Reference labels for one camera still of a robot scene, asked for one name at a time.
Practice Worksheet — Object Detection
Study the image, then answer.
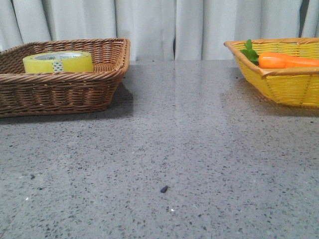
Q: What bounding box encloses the yellow woven basket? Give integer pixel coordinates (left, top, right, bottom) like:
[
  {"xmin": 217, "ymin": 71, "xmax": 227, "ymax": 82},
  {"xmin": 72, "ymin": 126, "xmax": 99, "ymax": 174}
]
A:
[{"xmin": 224, "ymin": 38, "xmax": 319, "ymax": 107}]

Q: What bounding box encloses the white curtain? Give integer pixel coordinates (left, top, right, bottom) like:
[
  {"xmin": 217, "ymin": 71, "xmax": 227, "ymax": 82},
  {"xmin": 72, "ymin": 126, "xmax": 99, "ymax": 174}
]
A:
[{"xmin": 0, "ymin": 0, "xmax": 319, "ymax": 61}]

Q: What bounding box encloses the brown wicker basket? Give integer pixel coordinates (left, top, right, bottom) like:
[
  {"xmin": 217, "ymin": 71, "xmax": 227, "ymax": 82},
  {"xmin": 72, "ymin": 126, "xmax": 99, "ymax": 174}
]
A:
[{"xmin": 0, "ymin": 38, "xmax": 131, "ymax": 118}]

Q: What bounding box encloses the orange toy carrot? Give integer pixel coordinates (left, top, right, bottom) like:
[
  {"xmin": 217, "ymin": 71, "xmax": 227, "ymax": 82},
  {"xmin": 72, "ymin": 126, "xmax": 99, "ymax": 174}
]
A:
[{"xmin": 240, "ymin": 39, "xmax": 319, "ymax": 69}]

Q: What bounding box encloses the yellow packing tape roll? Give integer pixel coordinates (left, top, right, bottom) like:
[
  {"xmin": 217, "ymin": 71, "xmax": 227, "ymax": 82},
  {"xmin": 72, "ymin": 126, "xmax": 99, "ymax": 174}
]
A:
[{"xmin": 23, "ymin": 51, "xmax": 94, "ymax": 73}]

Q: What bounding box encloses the small black debris piece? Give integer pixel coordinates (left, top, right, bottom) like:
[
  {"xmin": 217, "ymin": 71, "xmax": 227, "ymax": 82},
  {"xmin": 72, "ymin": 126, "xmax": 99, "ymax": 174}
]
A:
[{"xmin": 160, "ymin": 185, "xmax": 168, "ymax": 193}]

